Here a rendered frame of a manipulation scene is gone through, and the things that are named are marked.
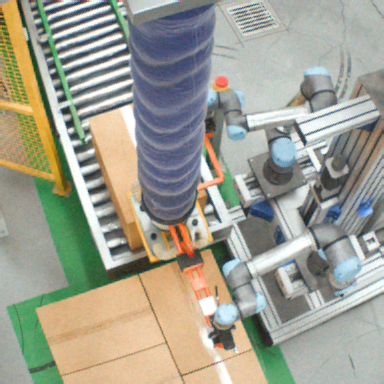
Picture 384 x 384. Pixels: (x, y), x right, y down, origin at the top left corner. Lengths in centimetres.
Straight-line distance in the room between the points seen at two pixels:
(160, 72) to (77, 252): 256
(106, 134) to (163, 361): 118
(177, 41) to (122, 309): 212
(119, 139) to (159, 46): 178
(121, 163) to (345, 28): 243
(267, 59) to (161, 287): 198
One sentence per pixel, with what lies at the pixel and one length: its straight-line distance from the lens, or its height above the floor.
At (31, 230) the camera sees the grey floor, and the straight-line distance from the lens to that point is 439.
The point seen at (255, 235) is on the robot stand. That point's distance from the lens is 410.
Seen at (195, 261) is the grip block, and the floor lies 126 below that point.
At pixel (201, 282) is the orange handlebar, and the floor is 126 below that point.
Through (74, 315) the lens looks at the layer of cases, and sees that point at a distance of 363.
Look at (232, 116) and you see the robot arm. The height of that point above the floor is 157.
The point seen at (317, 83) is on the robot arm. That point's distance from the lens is 289.
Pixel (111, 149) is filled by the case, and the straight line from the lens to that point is 347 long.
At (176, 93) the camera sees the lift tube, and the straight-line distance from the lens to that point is 194.
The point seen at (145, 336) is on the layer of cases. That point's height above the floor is 54.
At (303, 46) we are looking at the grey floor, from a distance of 504.
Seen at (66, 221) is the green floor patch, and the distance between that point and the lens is 437.
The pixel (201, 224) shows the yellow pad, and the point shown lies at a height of 114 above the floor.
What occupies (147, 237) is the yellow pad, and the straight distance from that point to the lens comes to 309.
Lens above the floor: 406
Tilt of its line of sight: 67 degrees down
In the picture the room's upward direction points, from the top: 4 degrees clockwise
